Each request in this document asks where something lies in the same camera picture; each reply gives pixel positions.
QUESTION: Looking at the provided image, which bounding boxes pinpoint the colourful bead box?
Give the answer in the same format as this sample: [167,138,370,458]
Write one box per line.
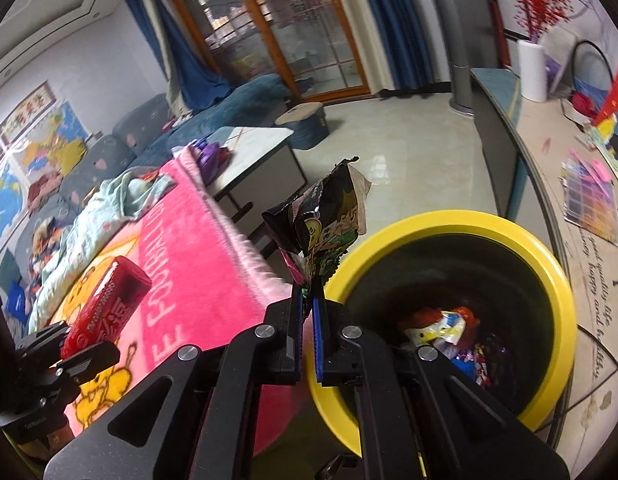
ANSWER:
[562,155,618,246]

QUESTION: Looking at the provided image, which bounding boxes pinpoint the white topped coffee table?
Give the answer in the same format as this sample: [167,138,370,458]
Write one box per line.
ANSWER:
[204,126,310,241]

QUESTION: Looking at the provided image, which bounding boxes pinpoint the blue patterned sofa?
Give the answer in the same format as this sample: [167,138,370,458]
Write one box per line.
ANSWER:
[11,74,292,281]

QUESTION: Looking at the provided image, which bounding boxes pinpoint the yellow rimmed black bin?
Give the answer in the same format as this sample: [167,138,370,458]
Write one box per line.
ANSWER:
[306,209,577,458]

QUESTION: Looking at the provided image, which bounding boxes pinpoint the orange patterned blanket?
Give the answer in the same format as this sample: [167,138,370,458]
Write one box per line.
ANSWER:
[31,220,74,281]

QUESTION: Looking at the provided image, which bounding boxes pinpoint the red berry branches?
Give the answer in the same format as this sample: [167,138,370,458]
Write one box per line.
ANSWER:
[514,0,577,43]

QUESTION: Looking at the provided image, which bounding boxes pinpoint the purple bag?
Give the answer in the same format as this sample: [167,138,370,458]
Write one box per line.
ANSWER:
[196,141,232,181]

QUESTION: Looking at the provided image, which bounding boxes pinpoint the white purple picture card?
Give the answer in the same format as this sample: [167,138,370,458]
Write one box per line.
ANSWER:
[544,27,577,96]

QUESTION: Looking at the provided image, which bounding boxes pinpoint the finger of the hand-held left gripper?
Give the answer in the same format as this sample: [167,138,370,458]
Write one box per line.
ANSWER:
[39,342,121,401]
[14,324,72,367]

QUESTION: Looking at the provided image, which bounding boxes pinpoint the pink printed blanket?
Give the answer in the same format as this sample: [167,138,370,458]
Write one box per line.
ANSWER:
[26,147,310,456]

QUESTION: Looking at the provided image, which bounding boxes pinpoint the grey tower air conditioner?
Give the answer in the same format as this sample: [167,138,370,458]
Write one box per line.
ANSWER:
[424,0,475,116]

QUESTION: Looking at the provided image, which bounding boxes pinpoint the blue curtain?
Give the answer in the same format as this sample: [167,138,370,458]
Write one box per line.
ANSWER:
[121,0,235,113]
[351,0,437,93]

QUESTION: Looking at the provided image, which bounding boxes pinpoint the round dark stool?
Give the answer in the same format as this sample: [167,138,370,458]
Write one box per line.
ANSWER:
[275,102,330,150]

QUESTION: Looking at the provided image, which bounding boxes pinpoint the television cabinet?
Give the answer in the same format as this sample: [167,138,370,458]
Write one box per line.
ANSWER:
[470,67,618,461]

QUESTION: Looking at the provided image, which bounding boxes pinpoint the wooden framed glass door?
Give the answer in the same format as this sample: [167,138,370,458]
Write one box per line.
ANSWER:
[154,0,372,103]

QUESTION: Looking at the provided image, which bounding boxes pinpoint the world map poster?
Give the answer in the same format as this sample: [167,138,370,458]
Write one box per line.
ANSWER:
[0,170,22,251]

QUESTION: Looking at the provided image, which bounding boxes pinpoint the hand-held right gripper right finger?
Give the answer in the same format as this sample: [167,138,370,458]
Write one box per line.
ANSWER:
[311,280,570,480]

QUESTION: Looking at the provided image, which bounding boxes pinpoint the white ribbed vase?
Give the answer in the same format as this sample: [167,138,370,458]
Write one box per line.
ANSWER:
[518,40,547,102]

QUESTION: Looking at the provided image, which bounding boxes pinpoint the country map poster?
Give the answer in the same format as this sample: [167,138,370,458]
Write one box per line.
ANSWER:
[9,102,87,176]

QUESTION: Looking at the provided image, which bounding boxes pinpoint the red yellow snack wrapper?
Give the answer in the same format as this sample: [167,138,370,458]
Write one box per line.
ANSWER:
[406,310,467,348]

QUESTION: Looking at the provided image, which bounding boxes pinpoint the light blue quilt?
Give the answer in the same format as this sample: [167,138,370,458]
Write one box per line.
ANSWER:
[28,167,177,331]

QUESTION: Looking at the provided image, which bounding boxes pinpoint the blue tote bag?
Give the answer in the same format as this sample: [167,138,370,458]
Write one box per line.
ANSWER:
[4,282,27,318]

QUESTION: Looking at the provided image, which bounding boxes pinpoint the pile of clothes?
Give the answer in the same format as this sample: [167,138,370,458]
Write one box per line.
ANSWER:
[29,172,64,208]

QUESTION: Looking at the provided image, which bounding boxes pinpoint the long red snack packet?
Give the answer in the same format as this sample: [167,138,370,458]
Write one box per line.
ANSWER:
[60,255,152,361]

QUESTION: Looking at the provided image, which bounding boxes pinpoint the green black snack bag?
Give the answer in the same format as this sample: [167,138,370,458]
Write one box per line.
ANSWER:
[261,156,372,296]

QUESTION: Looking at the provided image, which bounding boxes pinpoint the colourful red painting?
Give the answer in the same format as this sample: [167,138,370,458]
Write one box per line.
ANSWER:
[586,57,618,186]

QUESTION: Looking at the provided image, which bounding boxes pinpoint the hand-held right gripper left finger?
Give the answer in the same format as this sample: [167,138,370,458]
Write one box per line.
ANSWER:
[43,280,306,480]

